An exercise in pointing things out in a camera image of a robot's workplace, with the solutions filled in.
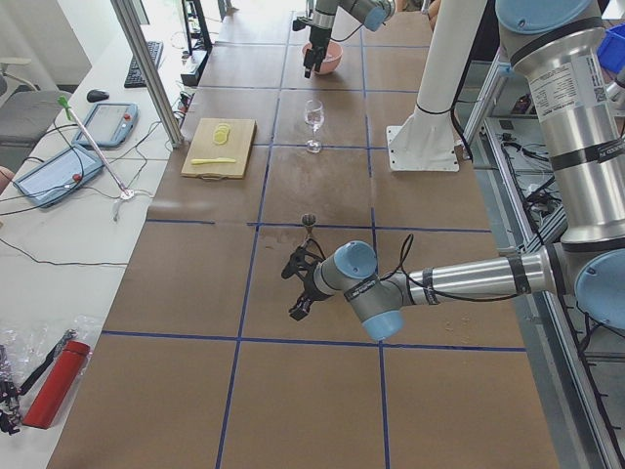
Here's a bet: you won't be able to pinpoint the grey office chair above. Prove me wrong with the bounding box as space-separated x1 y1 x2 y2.
1 57 71 148

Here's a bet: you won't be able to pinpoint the steel jigger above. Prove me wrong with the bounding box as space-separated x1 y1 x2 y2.
301 213 316 247

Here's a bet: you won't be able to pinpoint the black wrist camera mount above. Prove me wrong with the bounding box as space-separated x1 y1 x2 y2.
281 246 321 281

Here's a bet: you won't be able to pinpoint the lemon slices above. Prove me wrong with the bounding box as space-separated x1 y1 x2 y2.
212 122 231 146

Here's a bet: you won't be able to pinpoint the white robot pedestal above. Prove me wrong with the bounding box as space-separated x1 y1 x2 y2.
387 0 486 172

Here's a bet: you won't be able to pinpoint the black keyboard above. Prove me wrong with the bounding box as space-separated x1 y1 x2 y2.
123 40 165 89

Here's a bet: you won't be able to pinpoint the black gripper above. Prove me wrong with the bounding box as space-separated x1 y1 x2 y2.
289 264 326 321
303 24 332 78

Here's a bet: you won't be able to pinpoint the far teach pendant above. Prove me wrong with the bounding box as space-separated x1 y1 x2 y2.
82 102 139 149

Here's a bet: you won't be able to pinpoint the yellow plastic knife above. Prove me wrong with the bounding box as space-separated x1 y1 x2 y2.
190 157 237 165

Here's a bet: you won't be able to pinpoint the clear wine glass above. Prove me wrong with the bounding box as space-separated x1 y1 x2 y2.
304 99 324 153

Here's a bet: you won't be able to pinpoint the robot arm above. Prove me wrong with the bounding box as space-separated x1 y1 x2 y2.
281 1 624 341
292 0 396 78

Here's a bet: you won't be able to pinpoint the metal rod green tip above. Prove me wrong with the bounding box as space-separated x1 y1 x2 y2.
58 96 135 200

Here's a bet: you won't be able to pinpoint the teach pendant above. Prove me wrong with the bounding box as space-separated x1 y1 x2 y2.
13 145 104 208
82 102 139 149

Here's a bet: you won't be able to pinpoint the clear plastic bag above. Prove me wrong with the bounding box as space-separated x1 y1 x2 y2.
1 315 104 435

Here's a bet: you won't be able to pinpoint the red bottle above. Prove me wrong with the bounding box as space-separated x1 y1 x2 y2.
21 340 91 429

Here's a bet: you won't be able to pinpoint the near teach pendant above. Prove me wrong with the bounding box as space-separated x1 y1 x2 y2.
13 145 104 208

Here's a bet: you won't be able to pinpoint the wooden cutting board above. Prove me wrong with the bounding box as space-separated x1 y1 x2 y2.
181 118 257 179

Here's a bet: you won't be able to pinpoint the black computer mouse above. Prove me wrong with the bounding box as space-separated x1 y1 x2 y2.
86 89 109 103

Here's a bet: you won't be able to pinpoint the aluminium frame post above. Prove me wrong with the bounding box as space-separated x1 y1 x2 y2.
110 0 184 149

